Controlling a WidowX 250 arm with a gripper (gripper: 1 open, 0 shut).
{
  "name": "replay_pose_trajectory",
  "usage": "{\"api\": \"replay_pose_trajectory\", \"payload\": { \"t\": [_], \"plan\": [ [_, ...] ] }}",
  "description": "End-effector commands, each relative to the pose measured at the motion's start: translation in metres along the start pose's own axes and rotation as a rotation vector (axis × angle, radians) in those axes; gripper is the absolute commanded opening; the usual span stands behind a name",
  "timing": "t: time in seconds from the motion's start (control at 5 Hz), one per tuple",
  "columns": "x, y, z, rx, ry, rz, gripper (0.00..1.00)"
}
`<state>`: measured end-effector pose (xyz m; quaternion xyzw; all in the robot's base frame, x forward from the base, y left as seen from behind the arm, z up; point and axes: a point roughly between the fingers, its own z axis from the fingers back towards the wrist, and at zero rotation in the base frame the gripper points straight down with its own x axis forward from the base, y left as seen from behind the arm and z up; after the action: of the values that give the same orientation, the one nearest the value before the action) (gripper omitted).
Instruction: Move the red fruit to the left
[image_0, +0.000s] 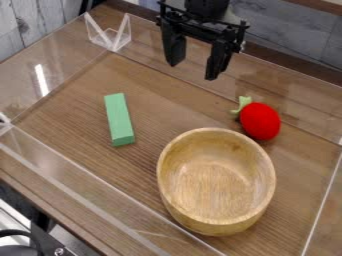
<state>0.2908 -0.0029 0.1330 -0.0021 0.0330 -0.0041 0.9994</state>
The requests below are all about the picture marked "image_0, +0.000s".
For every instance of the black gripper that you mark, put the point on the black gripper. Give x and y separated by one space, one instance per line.
207 20

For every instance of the red felt fruit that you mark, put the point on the red felt fruit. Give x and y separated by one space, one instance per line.
258 118

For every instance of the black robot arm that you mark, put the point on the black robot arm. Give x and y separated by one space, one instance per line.
207 21

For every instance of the green rectangular block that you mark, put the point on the green rectangular block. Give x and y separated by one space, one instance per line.
119 120

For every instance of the clear acrylic tray walls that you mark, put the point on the clear acrylic tray walls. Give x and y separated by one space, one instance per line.
96 188

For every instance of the wooden bowl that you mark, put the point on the wooden bowl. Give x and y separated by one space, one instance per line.
216 181

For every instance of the black metal bracket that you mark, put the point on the black metal bracket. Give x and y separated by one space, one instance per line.
49 245

